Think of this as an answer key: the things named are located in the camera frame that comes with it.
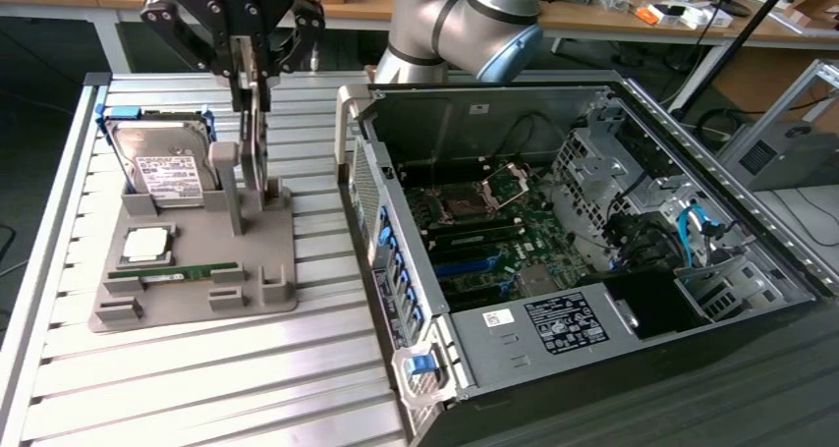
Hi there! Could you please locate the silver CPU chip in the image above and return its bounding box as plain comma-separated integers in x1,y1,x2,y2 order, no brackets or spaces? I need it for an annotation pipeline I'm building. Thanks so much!
121,229,175,260

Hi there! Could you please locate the blue expansion slot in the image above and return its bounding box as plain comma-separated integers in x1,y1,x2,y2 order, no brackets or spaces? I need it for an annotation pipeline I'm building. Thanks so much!
431,255,498,278

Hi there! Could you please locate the green motherboard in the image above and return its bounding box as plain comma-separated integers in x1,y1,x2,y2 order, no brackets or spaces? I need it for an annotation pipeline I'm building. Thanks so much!
400,164,592,311

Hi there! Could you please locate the aluminium profile frame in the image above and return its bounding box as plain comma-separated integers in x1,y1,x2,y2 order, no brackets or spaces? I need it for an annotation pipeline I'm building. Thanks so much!
752,58,839,140

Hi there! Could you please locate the hard disk drive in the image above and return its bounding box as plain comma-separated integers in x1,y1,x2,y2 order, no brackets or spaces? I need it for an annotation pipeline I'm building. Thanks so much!
95,103,220,196

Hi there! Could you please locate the metal socket cover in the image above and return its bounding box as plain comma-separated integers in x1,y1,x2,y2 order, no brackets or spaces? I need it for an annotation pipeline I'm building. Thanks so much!
480,163,534,205

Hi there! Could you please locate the black stand pole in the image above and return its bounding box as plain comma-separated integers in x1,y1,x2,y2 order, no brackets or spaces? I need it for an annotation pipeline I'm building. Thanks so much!
667,0,804,122

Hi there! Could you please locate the green RAM stick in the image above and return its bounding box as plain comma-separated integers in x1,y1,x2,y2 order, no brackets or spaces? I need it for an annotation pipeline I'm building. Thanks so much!
108,262,239,284

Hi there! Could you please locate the white small box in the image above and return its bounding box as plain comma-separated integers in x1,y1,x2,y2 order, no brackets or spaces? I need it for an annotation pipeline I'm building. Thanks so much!
680,7,734,29

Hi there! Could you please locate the CPU socket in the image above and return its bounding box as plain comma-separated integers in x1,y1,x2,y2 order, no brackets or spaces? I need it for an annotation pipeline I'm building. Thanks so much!
432,184,500,223

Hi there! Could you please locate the black graphics card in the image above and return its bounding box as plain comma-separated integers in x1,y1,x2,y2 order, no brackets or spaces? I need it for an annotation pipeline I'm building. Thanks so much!
232,36,272,212

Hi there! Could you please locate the black looped wire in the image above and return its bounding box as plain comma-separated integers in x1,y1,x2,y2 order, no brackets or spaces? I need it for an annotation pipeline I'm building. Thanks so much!
495,112,568,161

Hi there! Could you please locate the silver hard disk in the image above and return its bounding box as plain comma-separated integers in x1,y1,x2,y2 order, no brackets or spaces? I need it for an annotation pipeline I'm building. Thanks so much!
108,117,215,209

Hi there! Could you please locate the black wire bundle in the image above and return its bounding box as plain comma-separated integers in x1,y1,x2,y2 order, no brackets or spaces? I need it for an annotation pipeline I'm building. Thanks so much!
600,210,684,272

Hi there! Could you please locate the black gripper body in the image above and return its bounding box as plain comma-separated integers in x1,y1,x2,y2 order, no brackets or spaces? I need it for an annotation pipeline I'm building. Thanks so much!
169,0,296,39

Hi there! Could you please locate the chipset heatsink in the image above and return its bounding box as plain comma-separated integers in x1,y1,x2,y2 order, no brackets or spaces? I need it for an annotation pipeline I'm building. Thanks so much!
519,264,570,292

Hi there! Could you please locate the open PC case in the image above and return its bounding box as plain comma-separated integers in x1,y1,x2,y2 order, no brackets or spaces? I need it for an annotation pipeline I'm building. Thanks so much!
333,71,839,447

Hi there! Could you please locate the black expansion slot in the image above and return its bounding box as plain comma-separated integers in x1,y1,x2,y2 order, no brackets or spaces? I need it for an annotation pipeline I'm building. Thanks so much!
428,233,527,252
423,222,523,240

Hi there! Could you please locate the grey parts rack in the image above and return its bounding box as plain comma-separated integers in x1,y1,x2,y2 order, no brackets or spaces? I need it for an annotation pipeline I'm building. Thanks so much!
88,140,300,334

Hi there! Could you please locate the small metal disk bay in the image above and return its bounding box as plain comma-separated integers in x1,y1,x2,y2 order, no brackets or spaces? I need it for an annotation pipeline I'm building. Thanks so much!
674,257,770,321

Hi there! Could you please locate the blue case latch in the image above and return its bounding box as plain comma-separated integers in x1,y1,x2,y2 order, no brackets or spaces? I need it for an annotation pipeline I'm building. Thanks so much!
403,355,438,378

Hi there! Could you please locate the orange small box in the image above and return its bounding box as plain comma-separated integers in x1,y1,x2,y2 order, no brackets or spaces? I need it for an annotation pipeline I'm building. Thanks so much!
634,3,687,27

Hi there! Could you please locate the light blue wire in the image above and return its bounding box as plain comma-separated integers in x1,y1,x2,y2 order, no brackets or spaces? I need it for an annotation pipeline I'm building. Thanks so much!
676,202,726,272

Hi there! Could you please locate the grey metal cabinet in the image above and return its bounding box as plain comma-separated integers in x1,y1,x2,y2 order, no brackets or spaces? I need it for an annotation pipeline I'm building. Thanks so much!
718,120,839,194

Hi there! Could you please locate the large metal drive cage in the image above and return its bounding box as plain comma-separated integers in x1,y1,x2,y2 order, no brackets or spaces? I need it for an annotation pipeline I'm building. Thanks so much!
548,97,678,233

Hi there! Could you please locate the grey power supply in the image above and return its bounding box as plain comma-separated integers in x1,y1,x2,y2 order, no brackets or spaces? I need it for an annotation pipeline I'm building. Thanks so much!
448,282,643,390

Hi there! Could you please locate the small cardboard carton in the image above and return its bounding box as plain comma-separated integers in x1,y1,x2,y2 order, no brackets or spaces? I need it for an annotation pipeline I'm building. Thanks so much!
790,0,839,31

